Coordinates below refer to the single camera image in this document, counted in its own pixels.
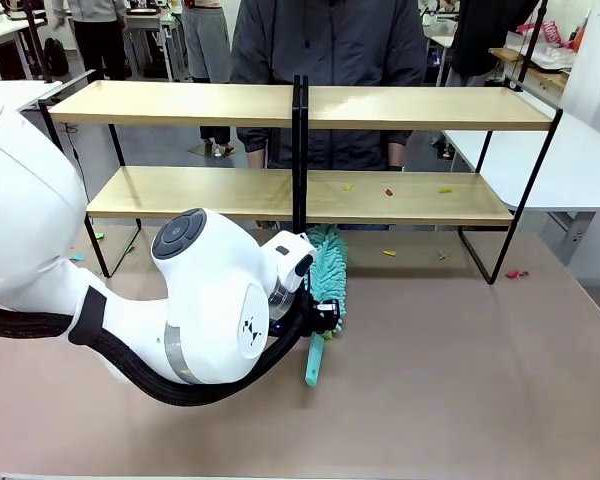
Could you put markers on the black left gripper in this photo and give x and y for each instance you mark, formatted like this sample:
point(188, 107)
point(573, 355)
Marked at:
point(325, 312)

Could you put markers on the teal microfibre duster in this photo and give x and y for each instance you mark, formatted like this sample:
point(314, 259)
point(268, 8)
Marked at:
point(330, 260)

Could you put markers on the person's left forearm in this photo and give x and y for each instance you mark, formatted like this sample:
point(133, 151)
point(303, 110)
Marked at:
point(396, 152)

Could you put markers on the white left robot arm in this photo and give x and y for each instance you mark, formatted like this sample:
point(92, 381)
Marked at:
point(80, 280)

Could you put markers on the blue paper scrap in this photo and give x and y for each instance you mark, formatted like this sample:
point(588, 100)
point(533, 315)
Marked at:
point(77, 257)

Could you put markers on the person in dark jacket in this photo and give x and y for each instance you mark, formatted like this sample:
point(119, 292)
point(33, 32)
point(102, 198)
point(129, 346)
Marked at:
point(330, 50)

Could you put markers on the large white table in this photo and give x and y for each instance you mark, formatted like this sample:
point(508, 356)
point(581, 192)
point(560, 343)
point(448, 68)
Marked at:
point(555, 165)

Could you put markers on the bystander in grey trousers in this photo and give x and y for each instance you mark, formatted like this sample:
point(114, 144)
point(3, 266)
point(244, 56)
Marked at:
point(205, 40)

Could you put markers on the bystander in black coat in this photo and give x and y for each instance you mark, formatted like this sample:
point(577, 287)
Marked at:
point(485, 35)

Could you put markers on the wooden workbench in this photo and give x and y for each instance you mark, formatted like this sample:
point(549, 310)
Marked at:
point(545, 75)

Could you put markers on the bystander in black trousers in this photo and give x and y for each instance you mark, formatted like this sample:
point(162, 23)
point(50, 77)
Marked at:
point(100, 45)

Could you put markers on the pink printed sign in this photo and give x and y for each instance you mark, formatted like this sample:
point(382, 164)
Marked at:
point(552, 32)

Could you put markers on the white side table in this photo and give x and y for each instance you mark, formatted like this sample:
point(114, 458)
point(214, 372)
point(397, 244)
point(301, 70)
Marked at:
point(37, 92)

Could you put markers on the black backpack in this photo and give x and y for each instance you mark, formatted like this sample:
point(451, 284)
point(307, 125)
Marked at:
point(56, 57)

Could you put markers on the wooden two-tier shelf black frame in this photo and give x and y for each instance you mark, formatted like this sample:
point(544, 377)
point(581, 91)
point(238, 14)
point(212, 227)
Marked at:
point(430, 107)
point(180, 105)

